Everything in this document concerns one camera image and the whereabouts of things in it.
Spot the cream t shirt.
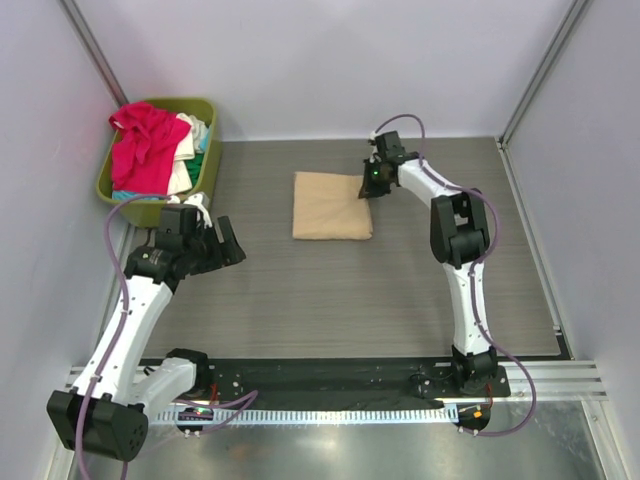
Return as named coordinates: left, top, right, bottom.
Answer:
left=167, top=113, right=210, bottom=195

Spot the left aluminium corner post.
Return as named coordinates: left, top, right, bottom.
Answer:
left=58, top=0, right=129, bottom=106

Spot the beige t shirt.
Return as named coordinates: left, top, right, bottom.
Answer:
left=292, top=171, right=373, bottom=241

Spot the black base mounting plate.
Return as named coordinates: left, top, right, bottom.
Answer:
left=134, top=355, right=511, bottom=434

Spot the right aluminium corner post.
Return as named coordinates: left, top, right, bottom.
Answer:
left=497, top=0, right=592, bottom=150

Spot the aluminium frame rail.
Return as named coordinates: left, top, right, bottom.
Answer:
left=67, top=362, right=609, bottom=407

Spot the green t shirt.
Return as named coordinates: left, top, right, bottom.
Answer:
left=184, top=153, right=204, bottom=186

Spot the aluminium corner post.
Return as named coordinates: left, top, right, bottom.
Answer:
left=497, top=0, right=592, bottom=150
left=58, top=0, right=129, bottom=106

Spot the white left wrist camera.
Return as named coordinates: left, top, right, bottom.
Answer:
left=167, top=192, right=213, bottom=228

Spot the white slotted cable duct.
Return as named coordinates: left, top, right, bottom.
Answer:
left=151, top=404, right=459, bottom=428

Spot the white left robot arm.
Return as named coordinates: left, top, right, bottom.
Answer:
left=46, top=204, right=246, bottom=462

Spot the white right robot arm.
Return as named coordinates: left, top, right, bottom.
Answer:
left=359, top=131, right=498, bottom=396

